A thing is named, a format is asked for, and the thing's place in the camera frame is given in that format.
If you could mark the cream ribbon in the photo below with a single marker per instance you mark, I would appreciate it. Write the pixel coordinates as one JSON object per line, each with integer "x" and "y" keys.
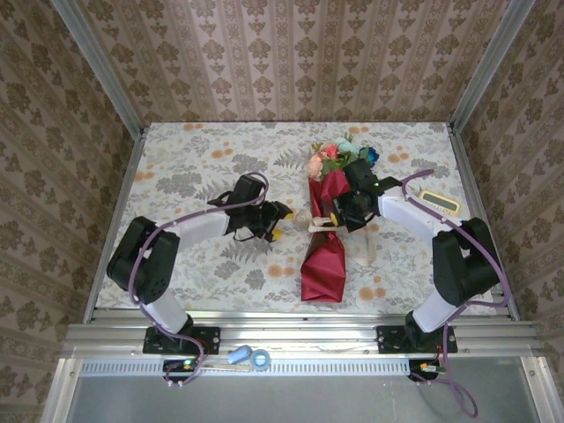
{"x": 304, "y": 219}

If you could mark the dark red wrapping paper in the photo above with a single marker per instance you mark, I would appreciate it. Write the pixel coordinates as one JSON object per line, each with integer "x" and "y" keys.
{"x": 324, "y": 269}

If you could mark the artificial flower bunch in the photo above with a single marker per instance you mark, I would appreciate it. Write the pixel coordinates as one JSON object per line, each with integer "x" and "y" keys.
{"x": 315, "y": 165}

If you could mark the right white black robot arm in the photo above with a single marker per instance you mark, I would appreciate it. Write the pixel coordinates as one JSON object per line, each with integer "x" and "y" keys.
{"x": 462, "y": 269}

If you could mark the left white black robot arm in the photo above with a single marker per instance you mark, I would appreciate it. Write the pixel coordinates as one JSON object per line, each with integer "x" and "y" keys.
{"x": 141, "y": 264}

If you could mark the yellow calculator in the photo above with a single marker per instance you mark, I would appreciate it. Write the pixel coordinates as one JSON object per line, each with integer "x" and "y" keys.
{"x": 438, "y": 202}

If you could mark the floral tablecloth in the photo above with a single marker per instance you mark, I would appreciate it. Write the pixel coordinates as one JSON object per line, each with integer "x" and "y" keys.
{"x": 198, "y": 145}

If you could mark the light blue cylinder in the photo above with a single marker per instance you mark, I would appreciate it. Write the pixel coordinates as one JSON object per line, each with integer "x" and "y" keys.
{"x": 240, "y": 354}

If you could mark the blue tape roll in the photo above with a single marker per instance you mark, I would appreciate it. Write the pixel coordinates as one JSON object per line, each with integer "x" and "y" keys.
{"x": 260, "y": 359}

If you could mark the black controller board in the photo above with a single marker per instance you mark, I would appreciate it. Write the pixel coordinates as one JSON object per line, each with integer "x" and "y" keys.
{"x": 425, "y": 370}
{"x": 176, "y": 368}

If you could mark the grey metal sheet panel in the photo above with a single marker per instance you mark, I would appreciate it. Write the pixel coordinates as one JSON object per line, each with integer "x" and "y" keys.
{"x": 308, "y": 401}

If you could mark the aluminium frame beam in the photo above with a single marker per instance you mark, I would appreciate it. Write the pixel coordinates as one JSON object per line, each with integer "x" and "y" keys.
{"x": 308, "y": 335}

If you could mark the aluminium table side rail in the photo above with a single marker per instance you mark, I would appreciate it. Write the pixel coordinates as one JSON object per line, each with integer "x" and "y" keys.
{"x": 128, "y": 176}
{"x": 467, "y": 176}

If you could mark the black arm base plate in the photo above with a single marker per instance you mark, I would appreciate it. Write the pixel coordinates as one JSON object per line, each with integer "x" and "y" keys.
{"x": 388, "y": 339}
{"x": 211, "y": 339}

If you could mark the aluminium frame post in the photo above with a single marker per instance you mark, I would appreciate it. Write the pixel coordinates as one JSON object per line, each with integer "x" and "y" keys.
{"x": 487, "y": 66}
{"x": 106, "y": 70}

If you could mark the aluminium frame leg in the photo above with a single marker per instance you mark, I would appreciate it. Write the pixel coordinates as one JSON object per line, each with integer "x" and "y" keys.
{"x": 59, "y": 392}
{"x": 539, "y": 388}

